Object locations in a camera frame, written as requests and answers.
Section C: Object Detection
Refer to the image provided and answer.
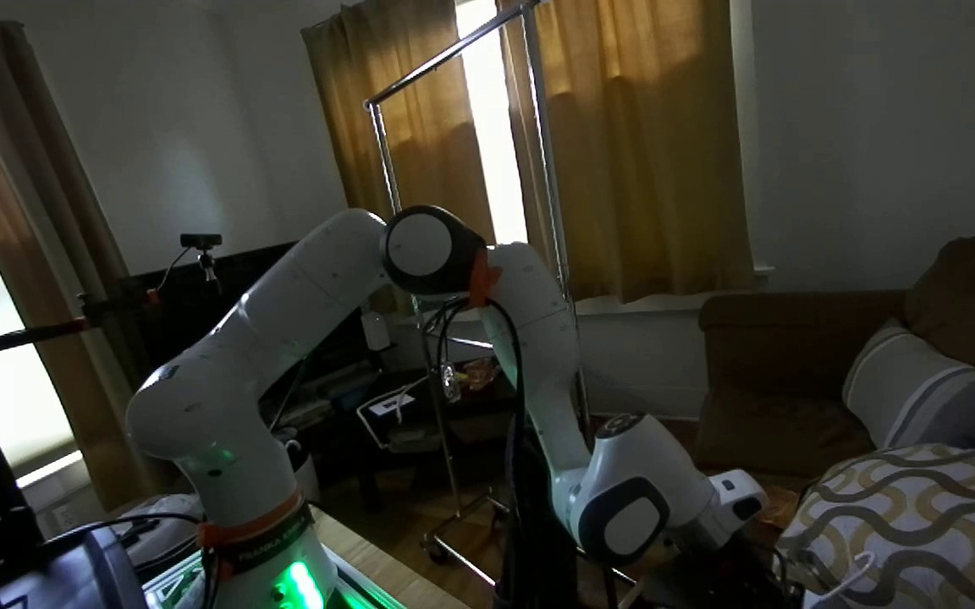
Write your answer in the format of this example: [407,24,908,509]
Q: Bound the wide mustard curtain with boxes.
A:
[496,0,757,306]

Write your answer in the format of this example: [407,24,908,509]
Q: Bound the black camera on tripod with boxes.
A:
[177,231,227,287]

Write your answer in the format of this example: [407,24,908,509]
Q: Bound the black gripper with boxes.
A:
[722,515,799,592]

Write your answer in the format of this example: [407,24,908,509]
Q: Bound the narrow mustard curtain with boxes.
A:
[302,0,496,246]

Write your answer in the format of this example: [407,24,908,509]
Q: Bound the white framed device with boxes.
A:
[353,377,438,452]

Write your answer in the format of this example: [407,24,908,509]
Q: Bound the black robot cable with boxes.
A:
[415,294,557,609]

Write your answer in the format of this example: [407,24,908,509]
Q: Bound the chrome garment rack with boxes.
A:
[362,0,651,594]

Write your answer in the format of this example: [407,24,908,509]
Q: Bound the wavy pattern pillow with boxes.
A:
[772,441,975,609]

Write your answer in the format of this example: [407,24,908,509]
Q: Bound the grey striped pillow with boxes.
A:
[838,318,975,456]

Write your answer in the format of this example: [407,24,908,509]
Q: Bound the small white box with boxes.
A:
[358,312,396,355]

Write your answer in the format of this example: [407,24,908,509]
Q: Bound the white window sill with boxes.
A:
[570,265,779,320]

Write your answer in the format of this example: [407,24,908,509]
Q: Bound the black television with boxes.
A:
[130,237,371,391]

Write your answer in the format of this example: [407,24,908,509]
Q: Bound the black low table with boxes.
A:
[280,370,516,520]

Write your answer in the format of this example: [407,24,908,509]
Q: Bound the brown curtain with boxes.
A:
[0,10,164,518]

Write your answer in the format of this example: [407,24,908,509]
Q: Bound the brown sofa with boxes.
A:
[654,232,975,609]

